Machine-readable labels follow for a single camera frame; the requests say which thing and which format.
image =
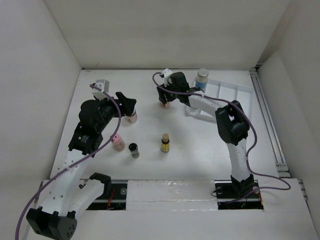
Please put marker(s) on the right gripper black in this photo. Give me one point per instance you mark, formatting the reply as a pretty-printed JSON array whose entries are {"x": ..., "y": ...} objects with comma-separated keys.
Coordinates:
[{"x": 162, "y": 96}]

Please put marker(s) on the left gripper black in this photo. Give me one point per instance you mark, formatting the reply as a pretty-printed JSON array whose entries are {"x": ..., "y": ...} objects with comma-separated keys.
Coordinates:
[{"x": 126, "y": 108}]

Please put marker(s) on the red label spice jar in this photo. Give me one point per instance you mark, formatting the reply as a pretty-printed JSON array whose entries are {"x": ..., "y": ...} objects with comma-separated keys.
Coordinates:
[
  {"x": 165, "y": 105},
  {"x": 133, "y": 117}
]

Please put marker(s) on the blue label silver lid jar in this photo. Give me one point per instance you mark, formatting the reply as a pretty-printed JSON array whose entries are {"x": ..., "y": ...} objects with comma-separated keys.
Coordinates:
[{"x": 202, "y": 78}]

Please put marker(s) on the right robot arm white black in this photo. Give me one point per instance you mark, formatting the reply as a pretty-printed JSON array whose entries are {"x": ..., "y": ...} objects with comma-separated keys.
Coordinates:
[{"x": 232, "y": 124}]

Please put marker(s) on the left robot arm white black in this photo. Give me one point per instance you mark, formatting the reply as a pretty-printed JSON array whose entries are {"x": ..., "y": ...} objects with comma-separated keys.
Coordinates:
[{"x": 57, "y": 216}]

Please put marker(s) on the pink lid spice bottle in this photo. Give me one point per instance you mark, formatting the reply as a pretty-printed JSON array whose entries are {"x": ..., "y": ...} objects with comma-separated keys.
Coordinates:
[{"x": 118, "y": 143}]

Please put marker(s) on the small black lid bottle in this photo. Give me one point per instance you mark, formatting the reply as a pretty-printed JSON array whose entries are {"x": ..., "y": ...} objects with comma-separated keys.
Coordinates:
[{"x": 133, "y": 148}]

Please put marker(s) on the yellow label cork bottle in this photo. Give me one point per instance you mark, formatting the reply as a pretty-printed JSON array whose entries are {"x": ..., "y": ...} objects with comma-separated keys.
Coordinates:
[{"x": 165, "y": 143}]

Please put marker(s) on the white divided organizer tray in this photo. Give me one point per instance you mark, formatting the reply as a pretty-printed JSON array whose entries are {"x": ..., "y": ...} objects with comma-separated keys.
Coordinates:
[{"x": 227, "y": 91}]

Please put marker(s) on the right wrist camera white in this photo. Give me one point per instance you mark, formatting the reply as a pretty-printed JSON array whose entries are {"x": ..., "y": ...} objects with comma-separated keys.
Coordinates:
[{"x": 165, "y": 75}]

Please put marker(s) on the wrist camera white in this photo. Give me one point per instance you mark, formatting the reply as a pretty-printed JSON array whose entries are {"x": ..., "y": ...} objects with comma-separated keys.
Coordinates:
[
  {"x": 165, "y": 75},
  {"x": 102, "y": 86}
]

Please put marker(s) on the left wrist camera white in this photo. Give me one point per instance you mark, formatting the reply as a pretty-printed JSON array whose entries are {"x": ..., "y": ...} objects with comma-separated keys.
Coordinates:
[{"x": 102, "y": 86}]

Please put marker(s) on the black mounting rail base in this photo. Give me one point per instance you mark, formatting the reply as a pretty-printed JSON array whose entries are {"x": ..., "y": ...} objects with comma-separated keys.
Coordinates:
[{"x": 172, "y": 195}]

